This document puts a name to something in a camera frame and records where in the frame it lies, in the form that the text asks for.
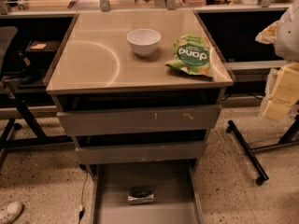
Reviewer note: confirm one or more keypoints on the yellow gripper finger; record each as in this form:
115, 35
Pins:
281, 92

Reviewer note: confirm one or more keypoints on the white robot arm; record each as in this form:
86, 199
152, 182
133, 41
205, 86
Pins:
284, 35

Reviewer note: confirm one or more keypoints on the middle grey drawer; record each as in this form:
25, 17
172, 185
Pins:
142, 152

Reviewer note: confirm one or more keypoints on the open bottom grey drawer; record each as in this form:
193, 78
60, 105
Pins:
158, 192

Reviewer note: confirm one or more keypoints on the grey drawer cabinet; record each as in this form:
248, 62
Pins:
97, 70

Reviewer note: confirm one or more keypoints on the top grey drawer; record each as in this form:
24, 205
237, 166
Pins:
140, 120

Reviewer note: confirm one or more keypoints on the black wheeled stand leg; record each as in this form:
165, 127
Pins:
262, 175

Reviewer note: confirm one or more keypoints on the green dang chip bag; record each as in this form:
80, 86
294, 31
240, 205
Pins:
191, 55

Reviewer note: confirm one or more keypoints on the white bowl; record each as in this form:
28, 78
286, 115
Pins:
143, 42

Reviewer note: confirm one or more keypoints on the white shoe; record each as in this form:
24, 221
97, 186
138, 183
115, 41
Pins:
10, 212

